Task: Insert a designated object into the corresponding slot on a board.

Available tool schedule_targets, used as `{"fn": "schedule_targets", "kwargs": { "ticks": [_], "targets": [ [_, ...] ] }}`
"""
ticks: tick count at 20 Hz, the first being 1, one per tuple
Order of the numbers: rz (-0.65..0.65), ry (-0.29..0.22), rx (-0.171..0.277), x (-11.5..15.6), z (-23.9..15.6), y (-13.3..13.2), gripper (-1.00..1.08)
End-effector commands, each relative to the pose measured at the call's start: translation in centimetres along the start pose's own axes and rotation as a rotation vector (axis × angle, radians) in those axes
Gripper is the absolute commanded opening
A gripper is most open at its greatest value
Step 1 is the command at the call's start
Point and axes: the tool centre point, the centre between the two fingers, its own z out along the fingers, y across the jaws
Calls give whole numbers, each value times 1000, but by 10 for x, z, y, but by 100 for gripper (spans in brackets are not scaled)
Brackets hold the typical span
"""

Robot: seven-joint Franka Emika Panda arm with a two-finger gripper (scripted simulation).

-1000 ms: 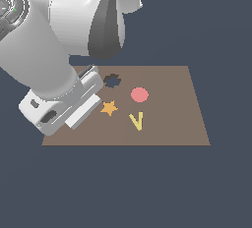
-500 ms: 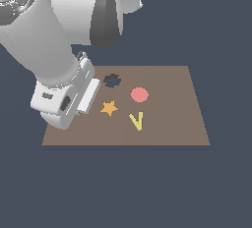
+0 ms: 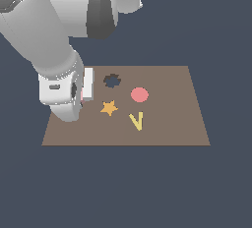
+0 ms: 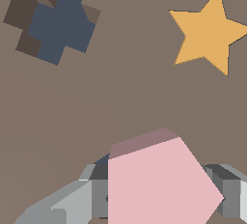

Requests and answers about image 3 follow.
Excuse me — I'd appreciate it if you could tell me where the yellow V-shaped piece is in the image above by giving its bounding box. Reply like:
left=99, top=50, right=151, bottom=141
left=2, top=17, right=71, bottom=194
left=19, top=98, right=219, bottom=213
left=128, top=111, right=145, bottom=132

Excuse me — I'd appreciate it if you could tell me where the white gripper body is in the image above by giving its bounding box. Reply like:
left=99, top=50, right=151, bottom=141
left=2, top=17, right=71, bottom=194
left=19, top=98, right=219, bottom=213
left=81, top=67, right=95, bottom=102

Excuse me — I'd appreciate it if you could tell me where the pink round disc piece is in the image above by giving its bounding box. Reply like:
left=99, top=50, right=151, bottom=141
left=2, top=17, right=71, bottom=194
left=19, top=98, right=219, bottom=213
left=130, top=86, right=150, bottom=103

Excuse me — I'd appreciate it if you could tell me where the orange star piece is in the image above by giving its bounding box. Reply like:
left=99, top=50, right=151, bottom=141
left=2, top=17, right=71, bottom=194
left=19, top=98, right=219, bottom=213
left=99, top=99, right=119, bottom=117

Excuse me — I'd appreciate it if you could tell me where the brown slotted board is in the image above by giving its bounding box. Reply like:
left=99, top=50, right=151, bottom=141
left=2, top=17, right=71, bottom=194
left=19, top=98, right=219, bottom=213
left=41, top=65, right=212, bottom=147

